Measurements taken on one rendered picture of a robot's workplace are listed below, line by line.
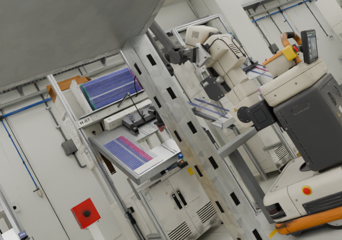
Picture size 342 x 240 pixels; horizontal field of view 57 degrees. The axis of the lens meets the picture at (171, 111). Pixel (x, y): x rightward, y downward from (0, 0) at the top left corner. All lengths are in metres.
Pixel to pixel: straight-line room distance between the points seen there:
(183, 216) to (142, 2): 2.41
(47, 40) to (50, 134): 3.91
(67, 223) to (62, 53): 3.76
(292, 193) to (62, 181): 2.93
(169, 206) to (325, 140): 1.38
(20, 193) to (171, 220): 2.03
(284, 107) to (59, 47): 1.47
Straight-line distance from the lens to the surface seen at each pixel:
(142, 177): 2.23
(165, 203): 2.61
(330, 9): 6.51
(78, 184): 4.13
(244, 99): 1.94
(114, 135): 2.70
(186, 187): 2.71
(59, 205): 4.07
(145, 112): 2.81
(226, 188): 0.40
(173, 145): 2.48
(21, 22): 0.29
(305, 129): 1.72
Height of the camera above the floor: 0.77
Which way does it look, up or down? 6 degrees up
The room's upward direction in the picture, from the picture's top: 31 degrees counter-clockwise
